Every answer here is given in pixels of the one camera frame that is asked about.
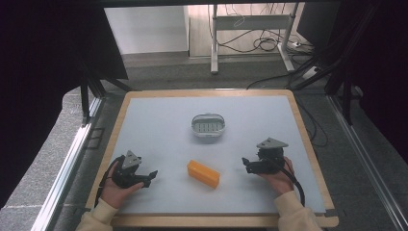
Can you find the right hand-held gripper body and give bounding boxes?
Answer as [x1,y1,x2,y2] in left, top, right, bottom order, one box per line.
[245,137,290,175]

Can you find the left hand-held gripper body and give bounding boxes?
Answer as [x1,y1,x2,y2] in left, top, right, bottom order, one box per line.
[111,149,152,190]

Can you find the orange soap bar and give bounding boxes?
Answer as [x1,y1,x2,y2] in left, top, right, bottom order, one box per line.
[187,159,221,190]

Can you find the grey soap dish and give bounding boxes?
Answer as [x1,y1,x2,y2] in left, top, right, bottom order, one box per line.
[191,113,226,139]

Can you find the person's left hand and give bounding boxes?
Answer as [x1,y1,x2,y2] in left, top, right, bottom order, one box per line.
[100,161,145,210]

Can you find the person's right hand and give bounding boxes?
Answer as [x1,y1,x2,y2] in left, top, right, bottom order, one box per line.
[258,156,295,196]

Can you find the black metal stand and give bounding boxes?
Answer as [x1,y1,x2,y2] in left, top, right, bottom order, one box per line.
[290,3,379,126]
[78,61,134,126]

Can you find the white power strip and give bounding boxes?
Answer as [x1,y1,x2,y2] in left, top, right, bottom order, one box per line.
[301,65,321,81]

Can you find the black curtain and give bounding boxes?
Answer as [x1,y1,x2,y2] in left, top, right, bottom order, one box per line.
[296,0,408,163]
[0,0,129,210]

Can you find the white cabinet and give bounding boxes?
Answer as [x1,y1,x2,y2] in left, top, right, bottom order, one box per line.
[103,5,191,55]

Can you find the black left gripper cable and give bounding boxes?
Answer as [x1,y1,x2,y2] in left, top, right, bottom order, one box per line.
[93,155,125,208]

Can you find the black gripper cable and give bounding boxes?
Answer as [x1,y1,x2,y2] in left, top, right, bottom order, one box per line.
[93,155,125,208]
[268,158,306,207]

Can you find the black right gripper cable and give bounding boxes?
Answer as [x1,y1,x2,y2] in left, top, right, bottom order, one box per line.
[268,158,306,207]

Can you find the aluminium frame rail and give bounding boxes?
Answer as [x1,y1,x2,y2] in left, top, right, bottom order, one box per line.
[30,95,104,231]
[326,94,408,231]

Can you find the black floor cables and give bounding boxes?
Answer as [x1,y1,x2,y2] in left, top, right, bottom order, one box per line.
[207,3,329,148]

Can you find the white metal desk frame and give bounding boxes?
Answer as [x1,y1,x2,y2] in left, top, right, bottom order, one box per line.
[210,3,300,75]

